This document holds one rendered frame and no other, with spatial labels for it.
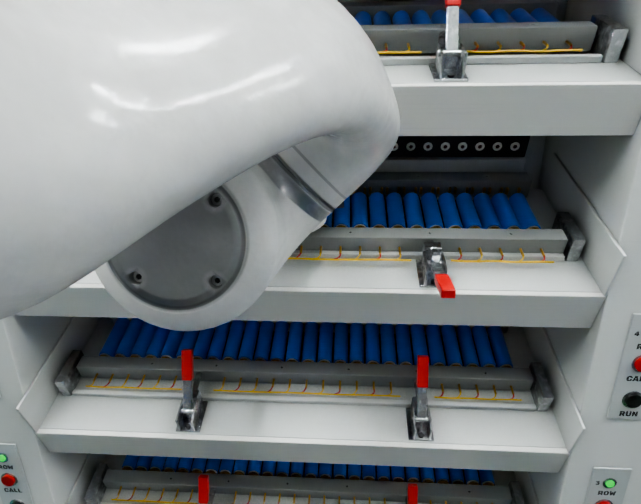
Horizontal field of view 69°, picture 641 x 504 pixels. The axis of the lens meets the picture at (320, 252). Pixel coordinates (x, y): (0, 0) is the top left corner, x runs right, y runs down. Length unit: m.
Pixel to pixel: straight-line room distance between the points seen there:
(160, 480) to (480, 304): 0.50
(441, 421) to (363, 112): 0.47
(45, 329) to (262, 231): 0.49
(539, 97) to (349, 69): 0.30
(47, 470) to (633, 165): 0.71
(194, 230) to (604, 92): 0.36
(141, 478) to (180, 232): 0.60
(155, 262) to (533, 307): 0.38
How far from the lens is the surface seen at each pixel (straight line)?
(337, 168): 0.23
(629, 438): 0.63
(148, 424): 0.62
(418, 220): 0.52
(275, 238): 0.20
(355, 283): 0.47
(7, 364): 0.63
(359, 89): 0.17
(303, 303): 0.47
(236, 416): 0.60
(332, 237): 0.49
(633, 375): 0.58
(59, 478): 0.74
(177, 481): 0.75
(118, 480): 0.78
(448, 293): 0.41
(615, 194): 0.51
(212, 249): 0.20
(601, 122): 0.48
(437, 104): 0.43
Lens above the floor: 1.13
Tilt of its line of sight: 21 degrees down
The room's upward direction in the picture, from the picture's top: 1 degrees counter-clockwise
